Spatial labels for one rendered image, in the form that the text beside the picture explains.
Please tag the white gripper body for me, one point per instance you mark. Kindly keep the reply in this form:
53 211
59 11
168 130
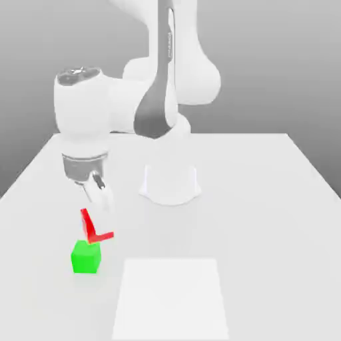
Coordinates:
102 199

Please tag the small red cube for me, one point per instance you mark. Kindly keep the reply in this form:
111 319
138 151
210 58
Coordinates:
90 229

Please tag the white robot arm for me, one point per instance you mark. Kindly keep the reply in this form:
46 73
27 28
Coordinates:
82 106

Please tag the small green cube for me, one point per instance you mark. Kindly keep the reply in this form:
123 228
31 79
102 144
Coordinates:
84 258

